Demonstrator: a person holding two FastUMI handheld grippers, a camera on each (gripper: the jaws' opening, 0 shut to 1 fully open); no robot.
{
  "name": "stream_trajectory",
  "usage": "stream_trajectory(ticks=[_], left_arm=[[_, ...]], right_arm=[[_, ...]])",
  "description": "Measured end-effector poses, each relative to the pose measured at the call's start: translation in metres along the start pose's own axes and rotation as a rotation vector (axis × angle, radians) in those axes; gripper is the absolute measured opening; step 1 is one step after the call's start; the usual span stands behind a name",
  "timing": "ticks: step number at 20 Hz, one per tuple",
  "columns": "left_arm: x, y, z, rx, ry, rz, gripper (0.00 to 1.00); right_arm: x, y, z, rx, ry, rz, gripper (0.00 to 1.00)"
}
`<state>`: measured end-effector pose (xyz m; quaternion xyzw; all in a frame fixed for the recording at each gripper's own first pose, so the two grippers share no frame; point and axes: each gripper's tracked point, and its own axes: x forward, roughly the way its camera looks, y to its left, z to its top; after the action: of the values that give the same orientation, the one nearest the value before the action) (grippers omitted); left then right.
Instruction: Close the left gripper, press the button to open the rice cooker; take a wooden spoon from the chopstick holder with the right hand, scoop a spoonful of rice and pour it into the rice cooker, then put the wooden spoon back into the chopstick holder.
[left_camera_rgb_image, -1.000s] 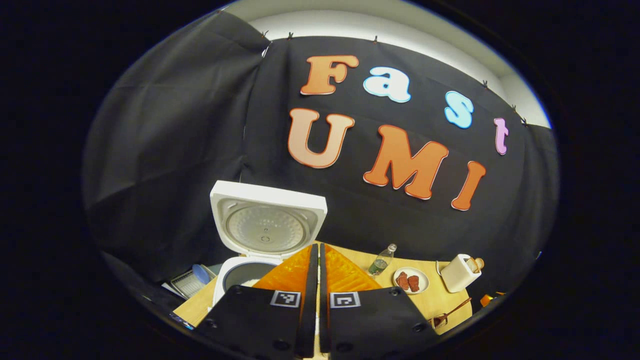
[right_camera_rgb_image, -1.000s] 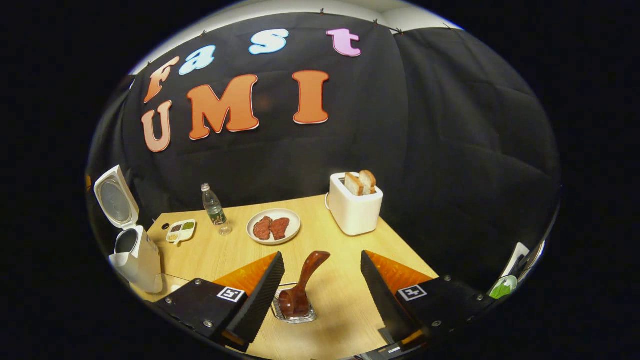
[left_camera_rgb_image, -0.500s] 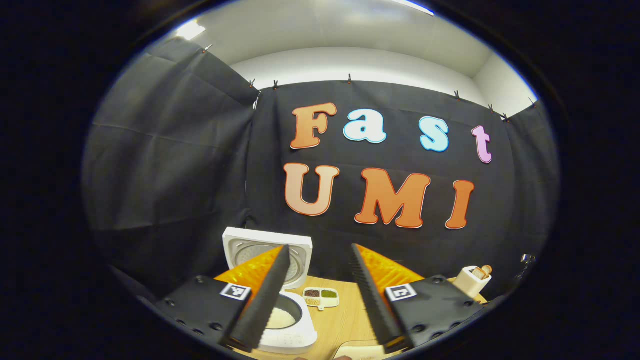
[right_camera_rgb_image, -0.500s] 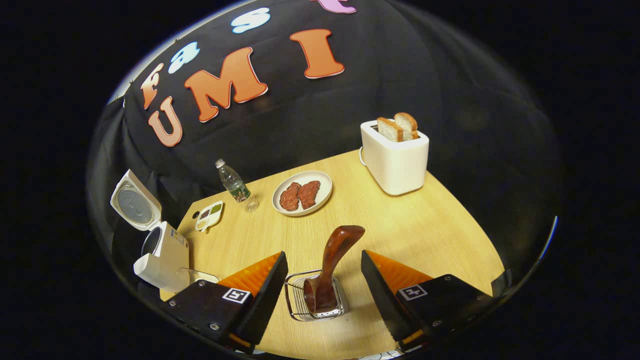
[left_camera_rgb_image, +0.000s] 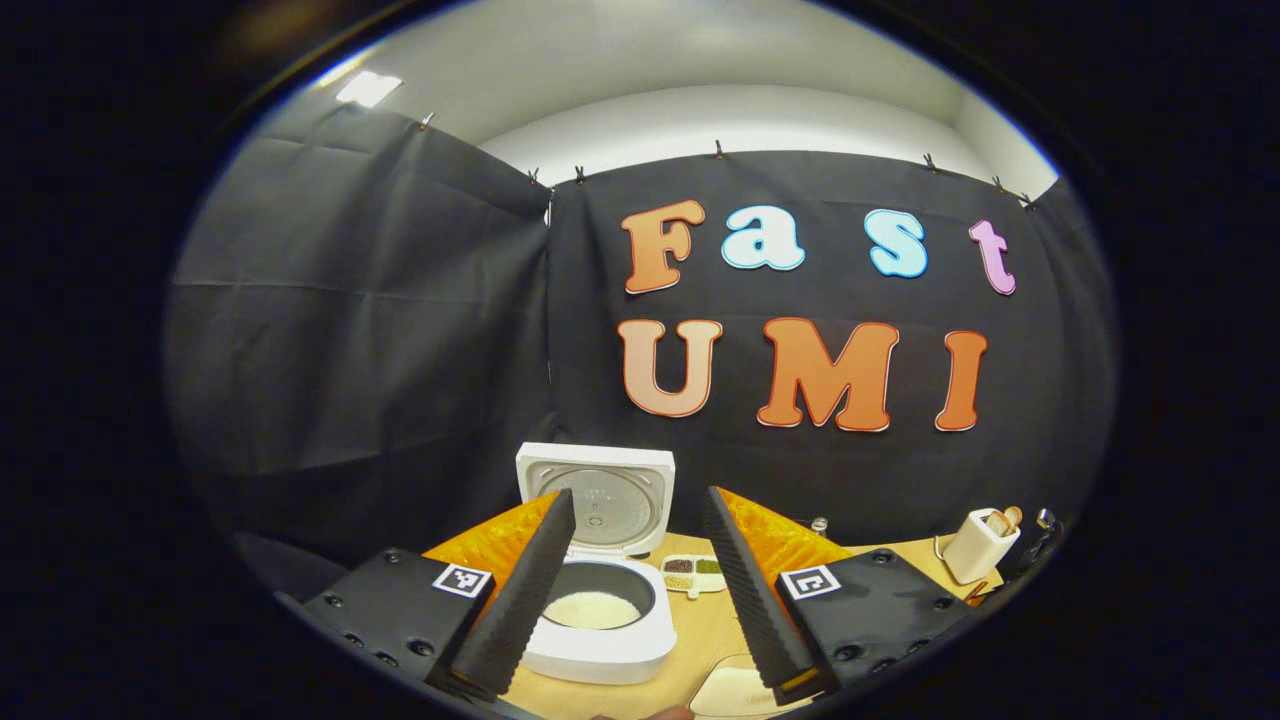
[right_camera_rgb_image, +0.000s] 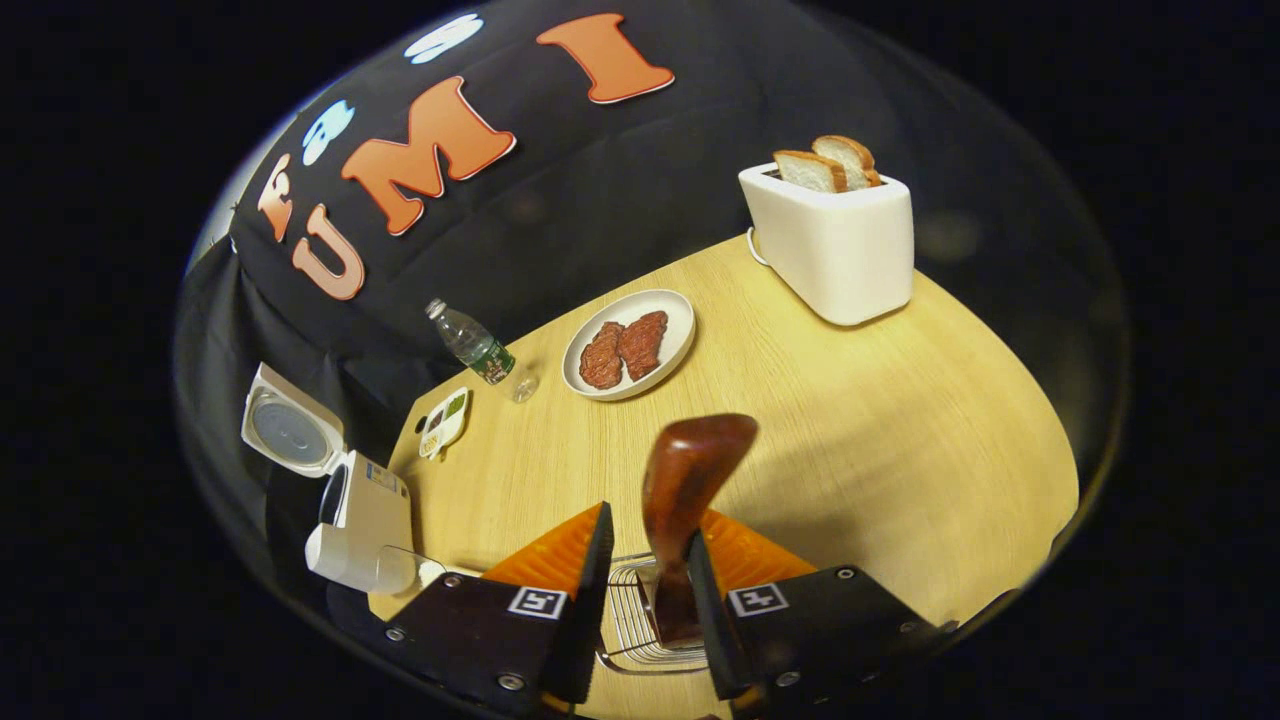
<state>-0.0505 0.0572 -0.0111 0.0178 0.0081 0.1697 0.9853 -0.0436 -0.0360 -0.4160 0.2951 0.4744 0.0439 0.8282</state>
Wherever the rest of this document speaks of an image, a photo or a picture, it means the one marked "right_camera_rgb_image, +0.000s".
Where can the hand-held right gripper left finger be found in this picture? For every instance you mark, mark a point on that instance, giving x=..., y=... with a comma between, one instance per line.
x=590, y=620

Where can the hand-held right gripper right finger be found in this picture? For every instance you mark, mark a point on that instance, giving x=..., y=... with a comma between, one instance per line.
x=718, y=640

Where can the brown wooden spoon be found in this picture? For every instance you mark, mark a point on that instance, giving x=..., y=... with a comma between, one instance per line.
x=690, y=480

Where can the white rice cooker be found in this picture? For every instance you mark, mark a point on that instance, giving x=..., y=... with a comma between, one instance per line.
x=370, y=520

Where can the clear glass bowl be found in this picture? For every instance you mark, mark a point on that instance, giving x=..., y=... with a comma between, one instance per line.
x=425, y=570

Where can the white divided dish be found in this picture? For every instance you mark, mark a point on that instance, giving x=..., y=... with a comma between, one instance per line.
x=447, y=425

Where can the green bean pile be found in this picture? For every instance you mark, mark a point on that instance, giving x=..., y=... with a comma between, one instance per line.
x=455, y=406

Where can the red meat slice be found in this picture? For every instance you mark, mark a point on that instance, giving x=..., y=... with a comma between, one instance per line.
x=602, y=357
x=643, y=343

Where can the clear plastic water bottle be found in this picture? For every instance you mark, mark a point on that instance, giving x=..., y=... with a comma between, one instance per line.
x=475, y=345

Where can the white round plate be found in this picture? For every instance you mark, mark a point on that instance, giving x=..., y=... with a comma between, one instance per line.
x=670, y=310

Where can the white toaster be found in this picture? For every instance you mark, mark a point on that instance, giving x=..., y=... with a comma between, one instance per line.
x=840, y=250

